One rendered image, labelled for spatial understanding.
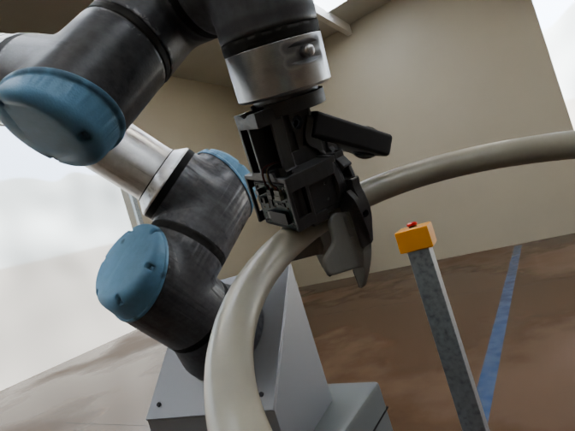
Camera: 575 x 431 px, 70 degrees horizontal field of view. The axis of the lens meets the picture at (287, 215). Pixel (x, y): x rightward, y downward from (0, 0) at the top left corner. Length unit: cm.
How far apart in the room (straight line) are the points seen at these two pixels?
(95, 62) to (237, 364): 26
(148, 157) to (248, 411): 59
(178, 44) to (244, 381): 31
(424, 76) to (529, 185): 214
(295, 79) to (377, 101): 656
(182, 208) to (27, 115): 39
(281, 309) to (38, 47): 58
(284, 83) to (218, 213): 41
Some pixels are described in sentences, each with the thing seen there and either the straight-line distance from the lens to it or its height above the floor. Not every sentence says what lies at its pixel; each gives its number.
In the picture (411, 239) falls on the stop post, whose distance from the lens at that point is 153.
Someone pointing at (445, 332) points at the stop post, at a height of 69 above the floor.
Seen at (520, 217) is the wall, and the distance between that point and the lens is 656.
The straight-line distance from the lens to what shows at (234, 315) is 29.
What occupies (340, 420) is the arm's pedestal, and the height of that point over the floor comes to 85.
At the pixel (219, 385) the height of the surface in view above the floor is 116.
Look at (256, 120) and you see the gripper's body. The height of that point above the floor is 132.
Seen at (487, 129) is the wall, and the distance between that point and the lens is 653.
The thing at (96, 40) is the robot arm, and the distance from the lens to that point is 39.
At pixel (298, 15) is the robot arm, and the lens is 37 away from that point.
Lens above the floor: 123
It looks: 1 degrees up
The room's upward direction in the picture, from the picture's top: 17 degrees counter-clockwise
